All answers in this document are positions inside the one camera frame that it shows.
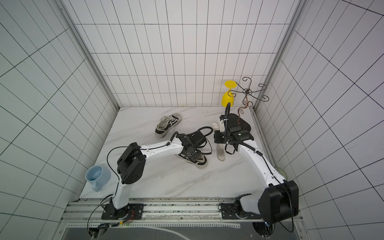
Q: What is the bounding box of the aluminium rail frame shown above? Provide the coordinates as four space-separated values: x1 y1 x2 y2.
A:
53 198 310 240

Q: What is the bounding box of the black white sneaker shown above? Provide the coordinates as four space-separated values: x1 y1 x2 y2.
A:
178 154 208 169
155 113 182 138

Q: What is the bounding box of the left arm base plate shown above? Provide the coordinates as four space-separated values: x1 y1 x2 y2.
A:
101 203 145 221

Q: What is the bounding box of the green plastic cup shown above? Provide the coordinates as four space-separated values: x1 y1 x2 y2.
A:
275 167 288 180

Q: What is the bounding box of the white insole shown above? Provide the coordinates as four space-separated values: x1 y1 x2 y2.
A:
211 123 226 162

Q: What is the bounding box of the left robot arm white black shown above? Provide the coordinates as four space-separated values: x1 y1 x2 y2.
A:
112 131 211 210

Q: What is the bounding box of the yellow plastic wine glass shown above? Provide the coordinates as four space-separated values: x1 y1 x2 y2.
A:
222 81 238 107

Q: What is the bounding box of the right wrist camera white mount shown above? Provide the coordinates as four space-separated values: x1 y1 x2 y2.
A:
219 119 225 132

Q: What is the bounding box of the light blue mug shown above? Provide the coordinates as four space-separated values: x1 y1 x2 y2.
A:
85 165 111 192

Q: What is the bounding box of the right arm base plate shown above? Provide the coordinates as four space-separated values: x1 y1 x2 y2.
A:
218 203 262 220

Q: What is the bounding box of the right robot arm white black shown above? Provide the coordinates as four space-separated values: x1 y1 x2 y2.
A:
213 114 299 225

